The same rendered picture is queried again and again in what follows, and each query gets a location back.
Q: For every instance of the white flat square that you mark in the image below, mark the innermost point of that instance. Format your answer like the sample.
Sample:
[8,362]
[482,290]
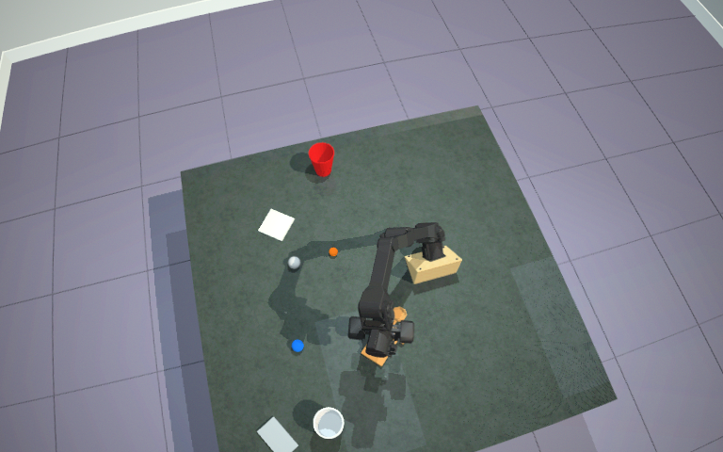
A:
[276,224]

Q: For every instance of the red plastic cup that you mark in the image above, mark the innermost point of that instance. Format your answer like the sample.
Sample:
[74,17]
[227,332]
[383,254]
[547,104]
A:
[321,155]

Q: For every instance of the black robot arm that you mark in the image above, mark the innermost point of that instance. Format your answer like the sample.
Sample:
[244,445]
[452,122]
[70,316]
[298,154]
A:
[375,301]

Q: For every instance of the white mug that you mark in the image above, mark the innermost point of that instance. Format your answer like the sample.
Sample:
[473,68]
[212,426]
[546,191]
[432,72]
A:
[328,423]

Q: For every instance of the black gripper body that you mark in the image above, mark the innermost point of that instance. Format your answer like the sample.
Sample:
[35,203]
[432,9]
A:
[406,331]

